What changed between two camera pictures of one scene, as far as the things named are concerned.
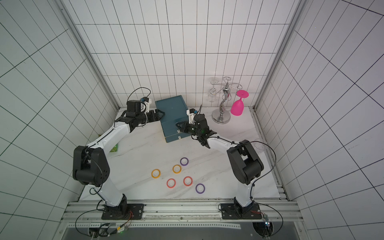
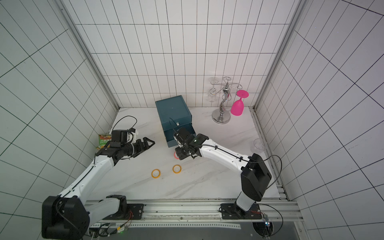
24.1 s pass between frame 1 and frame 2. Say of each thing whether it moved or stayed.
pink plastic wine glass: stayed
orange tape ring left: stayed
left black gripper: moved
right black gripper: moved
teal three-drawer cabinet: stayed
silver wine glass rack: stayed
